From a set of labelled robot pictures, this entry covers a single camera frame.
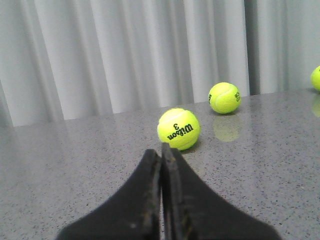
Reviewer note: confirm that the yellow Roland Garros tennis ball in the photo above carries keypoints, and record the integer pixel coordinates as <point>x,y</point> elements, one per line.
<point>224,98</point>

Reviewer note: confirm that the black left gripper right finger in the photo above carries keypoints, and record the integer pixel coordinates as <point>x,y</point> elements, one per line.
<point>193,211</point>

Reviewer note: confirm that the yellow middle back tennis ball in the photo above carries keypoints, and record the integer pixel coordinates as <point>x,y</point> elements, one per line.
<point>315,78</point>

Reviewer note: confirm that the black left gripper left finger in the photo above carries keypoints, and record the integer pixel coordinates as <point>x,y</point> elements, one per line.
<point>132,213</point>

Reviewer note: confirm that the yellow Wilson 3 tennis ball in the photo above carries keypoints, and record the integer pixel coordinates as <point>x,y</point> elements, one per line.
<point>179,128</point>

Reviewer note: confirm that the white pleated curtain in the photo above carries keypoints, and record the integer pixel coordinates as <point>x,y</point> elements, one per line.
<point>68,59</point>

